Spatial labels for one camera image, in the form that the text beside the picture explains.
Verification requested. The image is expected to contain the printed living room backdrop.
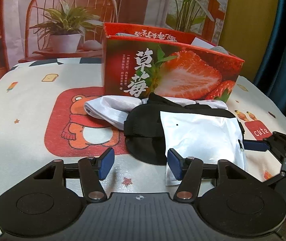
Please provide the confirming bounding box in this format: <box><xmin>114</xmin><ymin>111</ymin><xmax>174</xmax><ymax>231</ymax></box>
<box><xmin>0</xmin><ymin>0</ymin><xmax>228</xmax><ymax>79</ymax></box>

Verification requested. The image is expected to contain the grey knit cloth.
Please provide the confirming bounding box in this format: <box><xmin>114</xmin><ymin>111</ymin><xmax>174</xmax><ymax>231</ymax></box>
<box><xmin>210</xmin><ymin>46</ymin><xmax>232</xmax><ymax>56</ymax></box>

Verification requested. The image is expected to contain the black eye mask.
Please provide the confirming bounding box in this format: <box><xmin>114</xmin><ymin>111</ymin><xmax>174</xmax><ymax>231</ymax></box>
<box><xmin>124</xmin><ymin>101</ymin><xmax>234</xmax><ymax>165</ymax></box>

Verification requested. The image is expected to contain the red strawberry cardboard box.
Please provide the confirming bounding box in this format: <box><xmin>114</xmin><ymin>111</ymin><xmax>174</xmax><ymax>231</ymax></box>
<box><xmin>103</xmin><ymin>23</ymin><xmax>244</xmax><ymax>102</ymax></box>

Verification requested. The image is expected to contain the cartoon print tablecloth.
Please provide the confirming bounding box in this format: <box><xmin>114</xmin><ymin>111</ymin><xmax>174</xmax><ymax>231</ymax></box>
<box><xmin>0</xmin><ymin>56</ymin><xmax>286</xmax><ymax>241</ymax></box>

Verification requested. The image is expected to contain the white plastic bag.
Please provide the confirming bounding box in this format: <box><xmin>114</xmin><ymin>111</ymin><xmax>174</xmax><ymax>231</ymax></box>
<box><xmin>160</xmin><ymin>110</ymin><xmax>249</xmax><ymax>187</ymax></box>

